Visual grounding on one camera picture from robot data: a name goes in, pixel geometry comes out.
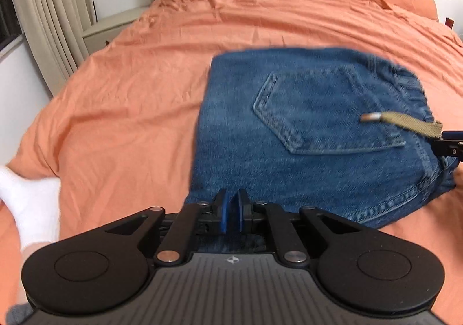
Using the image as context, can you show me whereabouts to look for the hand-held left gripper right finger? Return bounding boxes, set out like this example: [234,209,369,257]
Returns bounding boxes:
[233,189,359,265]

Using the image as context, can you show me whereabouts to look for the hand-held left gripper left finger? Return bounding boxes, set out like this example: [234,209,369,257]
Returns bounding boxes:
[105,189,230,265]

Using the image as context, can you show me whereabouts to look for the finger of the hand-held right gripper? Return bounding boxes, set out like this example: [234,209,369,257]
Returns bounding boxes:
[430,130,463,167]

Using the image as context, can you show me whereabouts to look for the blue denim pants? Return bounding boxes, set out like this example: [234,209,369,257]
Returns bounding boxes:
[186,47,458,254]

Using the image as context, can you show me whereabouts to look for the orange duvet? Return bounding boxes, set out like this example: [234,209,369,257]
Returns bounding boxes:
[0,0,463,313]

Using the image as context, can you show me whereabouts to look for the white sock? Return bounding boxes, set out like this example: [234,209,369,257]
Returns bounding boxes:
[0,165,63,254]

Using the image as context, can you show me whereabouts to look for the beige nightstand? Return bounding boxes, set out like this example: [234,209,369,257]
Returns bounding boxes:
[82,6,153,55]

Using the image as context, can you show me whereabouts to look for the beige pleated curtain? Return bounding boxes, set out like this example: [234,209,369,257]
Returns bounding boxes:
[6,0,95,80]

